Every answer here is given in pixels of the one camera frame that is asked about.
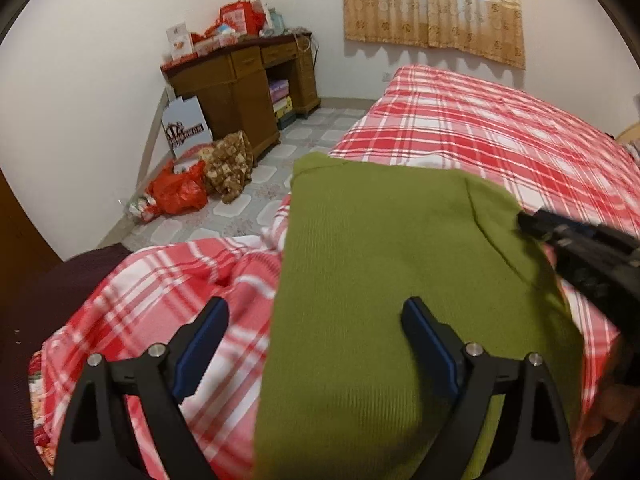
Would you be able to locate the brown patterned bag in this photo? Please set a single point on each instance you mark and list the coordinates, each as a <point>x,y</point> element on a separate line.
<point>228,166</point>

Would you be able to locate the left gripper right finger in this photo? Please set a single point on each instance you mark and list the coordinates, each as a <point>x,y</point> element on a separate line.
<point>518,397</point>

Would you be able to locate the red plastic bag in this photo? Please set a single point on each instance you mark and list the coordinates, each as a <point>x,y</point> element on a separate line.
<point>171,193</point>

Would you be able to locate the books in desk shelf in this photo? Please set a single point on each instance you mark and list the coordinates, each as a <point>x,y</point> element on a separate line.
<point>282,103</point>

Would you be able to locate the green striped knit sweater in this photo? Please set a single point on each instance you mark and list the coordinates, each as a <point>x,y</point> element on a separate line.
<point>342,396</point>

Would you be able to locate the brown wooden desk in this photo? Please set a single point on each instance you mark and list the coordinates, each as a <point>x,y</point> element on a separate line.
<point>232,85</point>

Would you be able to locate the beige window curtain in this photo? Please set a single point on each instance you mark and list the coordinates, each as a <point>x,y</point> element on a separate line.
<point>491,29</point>

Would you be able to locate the white box on desk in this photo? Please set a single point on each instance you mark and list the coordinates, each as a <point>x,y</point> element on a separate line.
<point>180,41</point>

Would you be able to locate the red plaid bed sheet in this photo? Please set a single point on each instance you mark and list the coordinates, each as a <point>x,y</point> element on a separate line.
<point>543,156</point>

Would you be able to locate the red gift bag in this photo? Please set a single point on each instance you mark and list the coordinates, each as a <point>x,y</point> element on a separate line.
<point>244,17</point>

